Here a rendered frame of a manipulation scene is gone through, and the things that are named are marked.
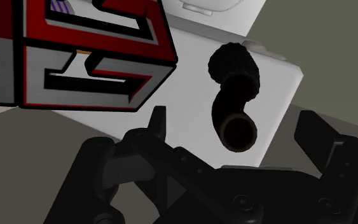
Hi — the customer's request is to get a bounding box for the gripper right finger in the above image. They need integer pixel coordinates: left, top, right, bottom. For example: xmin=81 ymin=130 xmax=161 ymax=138
xmin=293 ymin=109 xmax=358 ymax=224

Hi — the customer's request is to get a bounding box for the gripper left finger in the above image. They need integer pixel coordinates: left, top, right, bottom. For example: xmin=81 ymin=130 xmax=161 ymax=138
xmin=43 ymin=105 xmax=221 ymax=224

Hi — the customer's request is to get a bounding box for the white toilet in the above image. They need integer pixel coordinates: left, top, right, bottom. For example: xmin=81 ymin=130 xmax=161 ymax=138
xmin=53 ymin=0 xmax=305 ymax=170

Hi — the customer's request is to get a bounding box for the black curved tube-shaped object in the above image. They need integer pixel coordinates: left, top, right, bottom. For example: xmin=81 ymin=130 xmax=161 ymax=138
xmin=207 ymin=42 xmax=261 ymax=153

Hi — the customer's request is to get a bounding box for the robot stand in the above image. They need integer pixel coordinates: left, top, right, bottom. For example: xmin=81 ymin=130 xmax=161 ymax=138
xmin=0 ymin=0 xmax=179 ymax=113

